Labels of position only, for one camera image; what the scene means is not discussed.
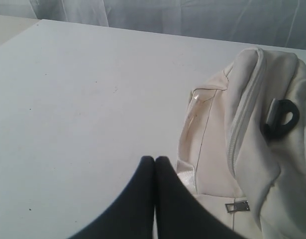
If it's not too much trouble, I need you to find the white background curtain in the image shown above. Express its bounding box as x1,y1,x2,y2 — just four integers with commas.
0,0,306,50

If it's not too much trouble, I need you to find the cream white duffel bag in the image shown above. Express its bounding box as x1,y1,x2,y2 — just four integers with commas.
176,48,306,239

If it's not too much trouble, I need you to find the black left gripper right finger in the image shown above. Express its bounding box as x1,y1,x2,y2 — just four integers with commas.
155,156,242,239

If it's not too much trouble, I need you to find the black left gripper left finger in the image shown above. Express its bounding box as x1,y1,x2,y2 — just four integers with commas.
71,156,155,239

